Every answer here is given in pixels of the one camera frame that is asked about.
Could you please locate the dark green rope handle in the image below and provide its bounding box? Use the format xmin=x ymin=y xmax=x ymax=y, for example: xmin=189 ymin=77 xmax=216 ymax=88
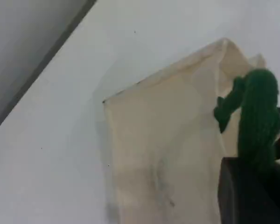
xmin=213 ymin=68 xmax=280 ymax=171

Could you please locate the cream white fabric handbag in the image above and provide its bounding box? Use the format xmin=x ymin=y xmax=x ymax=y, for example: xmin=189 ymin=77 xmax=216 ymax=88
xmin=102 ymin=37 xmax=280 ymax=224

